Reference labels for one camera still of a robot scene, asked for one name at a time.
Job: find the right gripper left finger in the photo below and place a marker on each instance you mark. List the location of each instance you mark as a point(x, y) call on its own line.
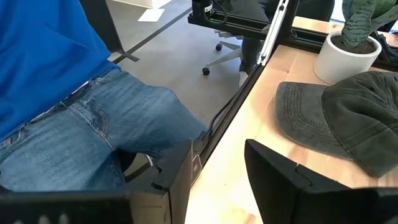
point(174, 168)

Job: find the white office chair base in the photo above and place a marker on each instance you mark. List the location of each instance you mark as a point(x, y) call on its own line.
point(224, 57)

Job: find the black aluminium table frame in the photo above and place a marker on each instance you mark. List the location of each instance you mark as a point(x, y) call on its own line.
point(248, 84)

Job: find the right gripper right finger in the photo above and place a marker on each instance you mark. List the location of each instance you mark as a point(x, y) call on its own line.
point(280, 186)

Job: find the black cylinder with label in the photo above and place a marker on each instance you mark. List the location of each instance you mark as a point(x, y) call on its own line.
point(202, 7)

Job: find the dark green baseball cap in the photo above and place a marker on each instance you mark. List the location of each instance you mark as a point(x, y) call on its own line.
point(357, 118)

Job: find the black desk leg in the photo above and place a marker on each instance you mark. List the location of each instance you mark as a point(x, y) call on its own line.
point(102, 28)

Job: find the person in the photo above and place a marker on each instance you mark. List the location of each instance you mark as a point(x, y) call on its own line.
point(93, 124)

